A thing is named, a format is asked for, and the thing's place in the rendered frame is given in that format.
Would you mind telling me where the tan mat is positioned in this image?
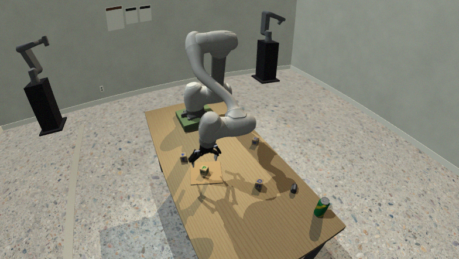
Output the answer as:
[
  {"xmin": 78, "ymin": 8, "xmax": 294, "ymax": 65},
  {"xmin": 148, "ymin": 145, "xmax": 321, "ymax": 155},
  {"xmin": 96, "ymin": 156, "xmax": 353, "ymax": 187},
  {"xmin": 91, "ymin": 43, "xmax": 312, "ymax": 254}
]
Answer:
[{"xmin": 190, "ymin": 161, "xmax": 223, "ymax": 185}]

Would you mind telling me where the green drink can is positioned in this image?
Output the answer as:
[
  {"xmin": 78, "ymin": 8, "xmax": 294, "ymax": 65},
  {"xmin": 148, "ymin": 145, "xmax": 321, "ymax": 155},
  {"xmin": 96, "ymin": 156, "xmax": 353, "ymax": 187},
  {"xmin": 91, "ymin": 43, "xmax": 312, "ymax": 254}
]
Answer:
[{"xmin": 314, "ymin": 197, "xmax": 330, "ymax": 217}]

